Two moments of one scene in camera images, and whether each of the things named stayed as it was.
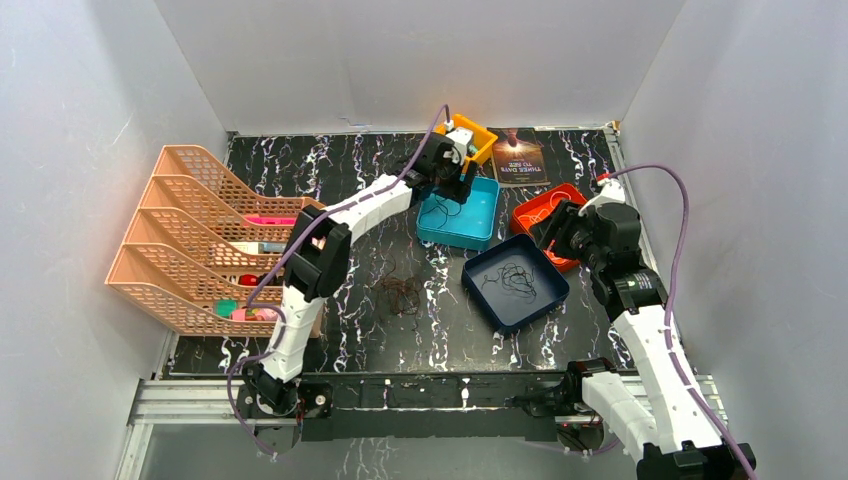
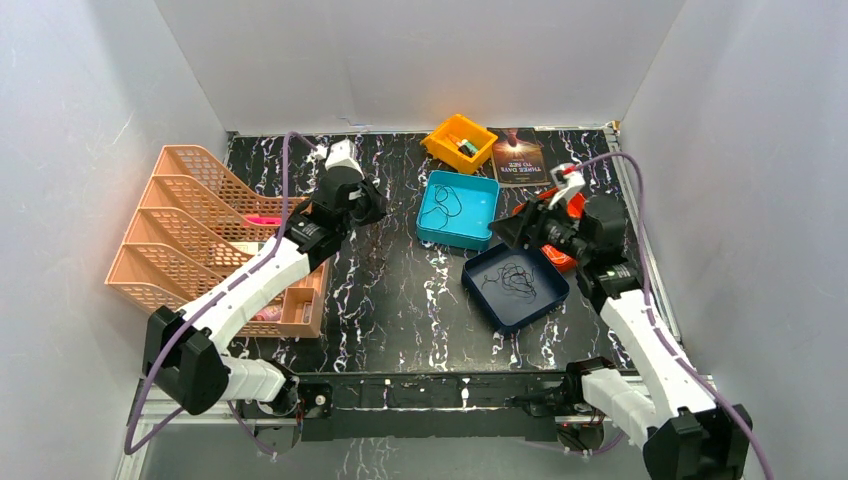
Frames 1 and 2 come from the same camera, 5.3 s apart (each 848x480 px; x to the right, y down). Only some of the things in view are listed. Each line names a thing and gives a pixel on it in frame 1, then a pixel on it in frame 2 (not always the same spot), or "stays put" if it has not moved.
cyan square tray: x=469 y=224 stays put
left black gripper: x=452 y=183 -> x=370 y=201
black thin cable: x=515 y=278 stays put
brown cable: x=445 y=208 stays put
